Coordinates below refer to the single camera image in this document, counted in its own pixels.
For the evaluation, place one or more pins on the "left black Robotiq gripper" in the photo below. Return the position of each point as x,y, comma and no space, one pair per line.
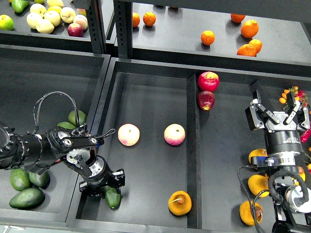
98,174

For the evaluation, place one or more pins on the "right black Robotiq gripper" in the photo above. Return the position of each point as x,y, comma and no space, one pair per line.
280,131

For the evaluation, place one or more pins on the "dark green avocado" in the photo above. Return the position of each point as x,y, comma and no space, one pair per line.
112,197

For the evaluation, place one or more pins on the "yellow pear with stem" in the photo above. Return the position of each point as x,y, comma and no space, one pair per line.
179,203

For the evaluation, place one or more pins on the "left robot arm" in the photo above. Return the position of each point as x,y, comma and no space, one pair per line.
77,148

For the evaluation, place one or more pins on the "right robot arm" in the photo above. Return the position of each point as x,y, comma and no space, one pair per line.
282,179

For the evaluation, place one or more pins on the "yellow pear upper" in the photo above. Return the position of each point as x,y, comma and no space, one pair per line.
258,152

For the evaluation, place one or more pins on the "yellow pear far right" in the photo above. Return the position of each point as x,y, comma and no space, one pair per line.
301,174

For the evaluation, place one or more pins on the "avocado bottom large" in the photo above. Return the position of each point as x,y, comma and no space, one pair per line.
27,199

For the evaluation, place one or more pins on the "yellow pear low centre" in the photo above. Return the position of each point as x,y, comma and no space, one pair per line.
257,183

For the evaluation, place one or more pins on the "avocado left lower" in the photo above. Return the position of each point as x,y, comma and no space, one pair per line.
19,179

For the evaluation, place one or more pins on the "yellow pear bottom right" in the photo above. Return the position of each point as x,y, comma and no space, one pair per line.
246,213

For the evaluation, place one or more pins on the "pale pear front shelf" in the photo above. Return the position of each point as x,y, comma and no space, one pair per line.
44,26

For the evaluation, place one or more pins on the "pale pear centre shelf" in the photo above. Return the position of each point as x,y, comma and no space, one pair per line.
53,17

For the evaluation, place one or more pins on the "pale pear left shelf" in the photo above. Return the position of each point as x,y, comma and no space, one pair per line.
33,19

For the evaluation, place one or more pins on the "cherry tomato bunch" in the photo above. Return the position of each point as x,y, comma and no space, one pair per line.
300,95

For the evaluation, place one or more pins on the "red chili pepper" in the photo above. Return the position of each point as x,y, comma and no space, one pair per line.
305,136

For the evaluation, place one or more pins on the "left pink peach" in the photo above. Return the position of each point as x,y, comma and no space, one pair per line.
128,134

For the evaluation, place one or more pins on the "orange front right shelf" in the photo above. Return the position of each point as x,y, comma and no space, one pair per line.
247,50

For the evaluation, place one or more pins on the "small orange right shelf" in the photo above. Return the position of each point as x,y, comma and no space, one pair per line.
257,44

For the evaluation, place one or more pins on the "lower dark red apple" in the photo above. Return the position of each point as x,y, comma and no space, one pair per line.
205,100

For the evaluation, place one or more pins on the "upper red apple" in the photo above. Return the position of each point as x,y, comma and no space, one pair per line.
208,81

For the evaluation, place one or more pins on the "large orange right shelf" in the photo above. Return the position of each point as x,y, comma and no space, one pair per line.
250,28

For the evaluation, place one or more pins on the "right pink peach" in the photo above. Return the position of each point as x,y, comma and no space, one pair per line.
174,134

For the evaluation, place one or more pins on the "black centre tray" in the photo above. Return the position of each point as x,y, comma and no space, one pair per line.
209,164

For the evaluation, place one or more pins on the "black tray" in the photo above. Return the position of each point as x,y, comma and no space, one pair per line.
26,74
209,164

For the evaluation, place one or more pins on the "orange top right shelf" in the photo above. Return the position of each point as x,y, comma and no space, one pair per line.
236,18

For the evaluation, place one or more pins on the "orange centre shelf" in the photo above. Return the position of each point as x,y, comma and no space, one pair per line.
207,37

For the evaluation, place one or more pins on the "black left tray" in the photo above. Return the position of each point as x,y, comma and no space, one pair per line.
26,74

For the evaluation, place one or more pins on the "red apple on shelf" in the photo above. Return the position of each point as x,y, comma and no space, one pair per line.
75,30

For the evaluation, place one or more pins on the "orange far left shelf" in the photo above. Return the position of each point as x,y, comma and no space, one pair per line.
135,19

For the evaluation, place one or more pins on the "pink peach on shelf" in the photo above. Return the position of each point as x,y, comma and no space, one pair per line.
81,20

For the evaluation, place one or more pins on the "black shelf post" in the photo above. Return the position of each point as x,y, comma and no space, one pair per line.
123,23

